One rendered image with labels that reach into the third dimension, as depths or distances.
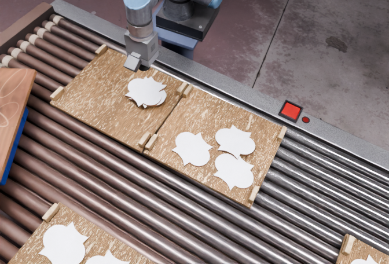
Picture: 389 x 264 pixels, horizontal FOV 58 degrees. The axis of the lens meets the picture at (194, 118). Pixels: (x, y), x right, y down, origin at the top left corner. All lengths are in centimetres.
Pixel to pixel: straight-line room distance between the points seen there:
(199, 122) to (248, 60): 160
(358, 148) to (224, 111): 51
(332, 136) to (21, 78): 116
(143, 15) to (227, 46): 194
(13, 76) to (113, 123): 39
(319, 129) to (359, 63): 178
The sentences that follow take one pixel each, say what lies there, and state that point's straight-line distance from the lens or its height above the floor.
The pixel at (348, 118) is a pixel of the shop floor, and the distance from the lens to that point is 276.
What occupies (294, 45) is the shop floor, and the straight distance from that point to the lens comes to 309.
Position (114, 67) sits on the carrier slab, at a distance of 149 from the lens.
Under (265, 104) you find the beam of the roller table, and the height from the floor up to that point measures 92.
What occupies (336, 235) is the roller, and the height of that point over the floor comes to 92.
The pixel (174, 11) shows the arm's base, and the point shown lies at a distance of 166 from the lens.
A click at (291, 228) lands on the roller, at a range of 122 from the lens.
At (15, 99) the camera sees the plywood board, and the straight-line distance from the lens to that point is 135.
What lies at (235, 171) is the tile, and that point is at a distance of 122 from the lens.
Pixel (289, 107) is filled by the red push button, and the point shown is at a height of 93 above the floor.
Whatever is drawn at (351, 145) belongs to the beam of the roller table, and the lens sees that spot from 145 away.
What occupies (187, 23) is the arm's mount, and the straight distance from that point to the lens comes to 168.
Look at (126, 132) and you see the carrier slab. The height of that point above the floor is 94.
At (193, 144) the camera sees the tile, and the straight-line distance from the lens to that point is 126.
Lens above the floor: 203
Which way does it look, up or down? 56 degrees down
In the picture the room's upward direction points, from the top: 6 degrees clockwise
